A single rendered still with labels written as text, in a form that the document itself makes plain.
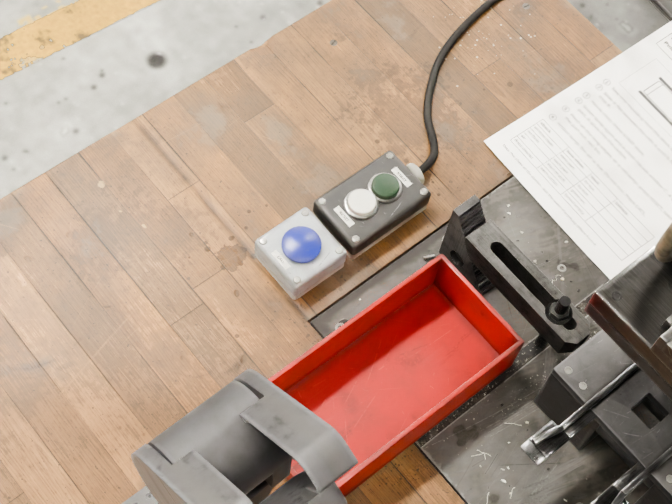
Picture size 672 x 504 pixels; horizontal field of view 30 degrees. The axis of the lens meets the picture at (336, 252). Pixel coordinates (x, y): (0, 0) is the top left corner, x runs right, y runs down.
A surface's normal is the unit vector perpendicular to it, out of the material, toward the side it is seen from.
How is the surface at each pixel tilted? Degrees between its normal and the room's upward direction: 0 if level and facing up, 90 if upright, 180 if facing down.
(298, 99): 0
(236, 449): 27
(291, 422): 35
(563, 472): 0
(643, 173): 0
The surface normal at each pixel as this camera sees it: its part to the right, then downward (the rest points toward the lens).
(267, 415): -0.29, -0.78
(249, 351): 0.08, -0.46
